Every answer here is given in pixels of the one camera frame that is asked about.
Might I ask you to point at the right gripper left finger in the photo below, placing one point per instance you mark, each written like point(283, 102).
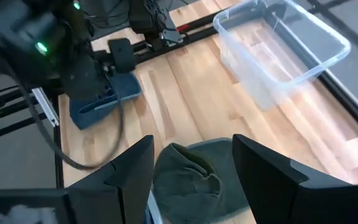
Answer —
point(117, 193)

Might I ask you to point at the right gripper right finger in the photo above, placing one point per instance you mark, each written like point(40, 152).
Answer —
point(275, 186)

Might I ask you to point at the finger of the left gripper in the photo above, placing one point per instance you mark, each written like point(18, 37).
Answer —
point(99, 99)
point(111, 96)

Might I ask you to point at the blue bucket hat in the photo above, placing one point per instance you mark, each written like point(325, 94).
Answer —
point(92, 118)

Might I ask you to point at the green bucket hat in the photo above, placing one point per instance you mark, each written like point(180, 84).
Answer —
point(191, 186)

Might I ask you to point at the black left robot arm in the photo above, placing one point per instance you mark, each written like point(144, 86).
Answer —
point(11, 28)

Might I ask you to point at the clear plastic container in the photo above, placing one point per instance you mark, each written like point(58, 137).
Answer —
point(259, 87)

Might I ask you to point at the silver aluminium bracket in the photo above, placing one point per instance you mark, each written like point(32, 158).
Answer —
point(45, 107)

